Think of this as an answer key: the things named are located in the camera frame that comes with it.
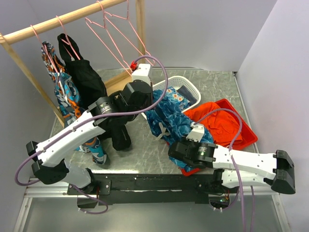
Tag blue shark print shorts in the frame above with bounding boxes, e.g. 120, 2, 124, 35
146, 96, 214, 170

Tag pink wire hanger front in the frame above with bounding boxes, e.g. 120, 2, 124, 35
84, 0, 135, 77

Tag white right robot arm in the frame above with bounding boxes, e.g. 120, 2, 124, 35
168, 139, 295, 194

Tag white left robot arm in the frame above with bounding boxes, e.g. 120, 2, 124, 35
27, 80, 153, 194

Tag blue floral shorts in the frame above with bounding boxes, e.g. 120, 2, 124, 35
158, 87, 191, 111

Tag black sport shorts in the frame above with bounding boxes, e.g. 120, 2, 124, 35
57, 33, 131, 151

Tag orange blue patterned shorts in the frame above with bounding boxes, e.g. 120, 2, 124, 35
41, 41, 107, 164

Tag white perforated plastic basket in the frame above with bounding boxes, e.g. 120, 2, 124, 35
157, 75, 201, 113

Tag dark navy folded garment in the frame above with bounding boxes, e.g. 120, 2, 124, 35
177, 86, 197, 104

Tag red plastic tray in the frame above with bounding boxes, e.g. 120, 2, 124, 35
180, 98, 258, 177

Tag wooden clothes rack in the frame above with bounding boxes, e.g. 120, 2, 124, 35
0, 0, 150, 127

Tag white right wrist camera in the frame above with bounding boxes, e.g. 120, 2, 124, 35
186, 122, 205, 142

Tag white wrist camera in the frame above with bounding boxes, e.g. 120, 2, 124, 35
131, 63, 152, 85
186, 122, 205, 142

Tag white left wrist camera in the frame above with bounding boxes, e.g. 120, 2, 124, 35
131, 63, 152, 85

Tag pink wire hanger with black shorts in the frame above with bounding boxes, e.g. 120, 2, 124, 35
56, 15, 81, 61

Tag empty pink wire hanger rear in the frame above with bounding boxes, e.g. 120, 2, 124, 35
103, 0, 151, 56

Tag pink wire hanger far left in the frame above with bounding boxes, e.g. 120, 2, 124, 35
30, 24, 59, 73

